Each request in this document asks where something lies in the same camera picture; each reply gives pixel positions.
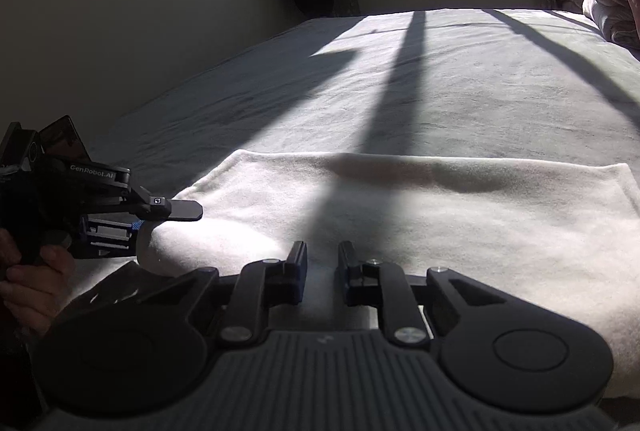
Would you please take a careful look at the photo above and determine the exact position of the white garment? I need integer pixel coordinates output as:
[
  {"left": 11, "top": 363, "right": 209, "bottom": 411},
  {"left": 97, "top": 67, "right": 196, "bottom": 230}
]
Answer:
[{"left": 137, "top": 151, "right": 639, "bottom": 397}]

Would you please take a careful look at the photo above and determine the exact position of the person's left hand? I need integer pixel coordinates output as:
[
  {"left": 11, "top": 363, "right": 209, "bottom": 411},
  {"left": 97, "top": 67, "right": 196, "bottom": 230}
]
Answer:
[{"left": 1, "top": 229, "right": 75, "bottom": 335}]

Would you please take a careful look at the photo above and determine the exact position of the grey bed sheet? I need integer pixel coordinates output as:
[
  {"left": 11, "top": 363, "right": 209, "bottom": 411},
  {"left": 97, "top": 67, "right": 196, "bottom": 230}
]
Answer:
[{"left": 89, "top": 9, "right": 639, "bottom": 195}]

